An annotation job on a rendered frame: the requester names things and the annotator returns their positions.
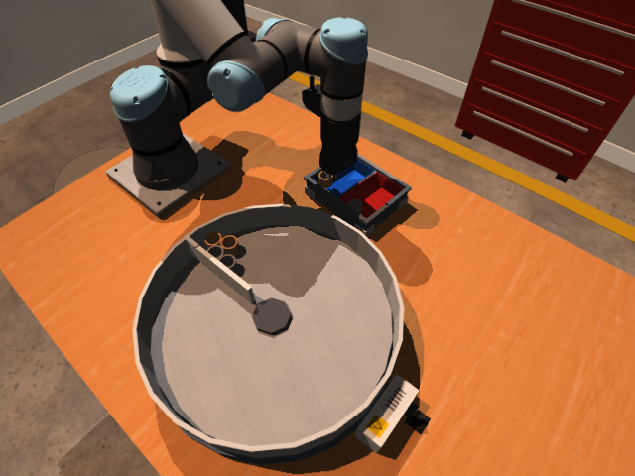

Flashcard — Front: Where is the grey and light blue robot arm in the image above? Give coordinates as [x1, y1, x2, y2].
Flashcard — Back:
[110, 0, 368, 190]

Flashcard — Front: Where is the dark grey hollow cylinder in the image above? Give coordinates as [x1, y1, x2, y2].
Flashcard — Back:
[347, 199, 362, 214]
[218, 254, 238, 274]
[207, 245, 225, 260]

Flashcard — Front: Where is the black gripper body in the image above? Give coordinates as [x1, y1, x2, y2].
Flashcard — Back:
[302, 76, 363, 175]

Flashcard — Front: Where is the bronze bushing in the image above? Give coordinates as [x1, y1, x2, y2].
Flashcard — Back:
[220, 235, 240, 256]
[318, 171, 333, 188]
[204, 232, 222, 249]

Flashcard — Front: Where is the grey bin with blue and red compartments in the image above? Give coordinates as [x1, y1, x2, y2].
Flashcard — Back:
[304, 154, 412, 237]

